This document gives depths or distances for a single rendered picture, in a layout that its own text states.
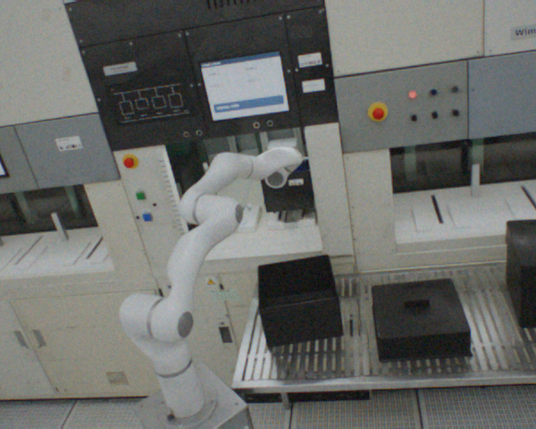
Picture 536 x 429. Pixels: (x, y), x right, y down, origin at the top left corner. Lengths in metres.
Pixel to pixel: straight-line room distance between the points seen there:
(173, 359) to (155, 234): 0.80
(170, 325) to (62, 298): 1.24
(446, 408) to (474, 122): 1.35
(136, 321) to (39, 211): 1.58
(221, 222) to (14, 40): 1.05
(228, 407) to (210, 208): 0.63
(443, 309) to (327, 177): 0.61
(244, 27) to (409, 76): 0.58
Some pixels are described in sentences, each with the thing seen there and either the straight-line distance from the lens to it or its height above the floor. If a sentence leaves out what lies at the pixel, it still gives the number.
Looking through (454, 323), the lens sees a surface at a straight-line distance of 1.82.
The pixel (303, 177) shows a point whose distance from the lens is 2.26.
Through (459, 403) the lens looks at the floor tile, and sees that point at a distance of 2.74.
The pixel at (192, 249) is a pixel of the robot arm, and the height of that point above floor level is 1.25.
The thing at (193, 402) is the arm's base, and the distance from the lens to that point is 1.76.
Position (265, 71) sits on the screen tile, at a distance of 1.92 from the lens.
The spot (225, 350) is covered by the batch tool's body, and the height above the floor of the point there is 0.36.
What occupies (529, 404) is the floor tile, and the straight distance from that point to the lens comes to 2.78.
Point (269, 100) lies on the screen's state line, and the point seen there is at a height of 1.52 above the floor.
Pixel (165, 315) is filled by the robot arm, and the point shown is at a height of 1.17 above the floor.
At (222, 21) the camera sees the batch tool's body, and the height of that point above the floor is 1.80.
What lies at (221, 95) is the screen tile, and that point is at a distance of 1.97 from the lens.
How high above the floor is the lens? 2.04
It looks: 27 degrees down
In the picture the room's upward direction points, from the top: 11 degrees counter-clockwise
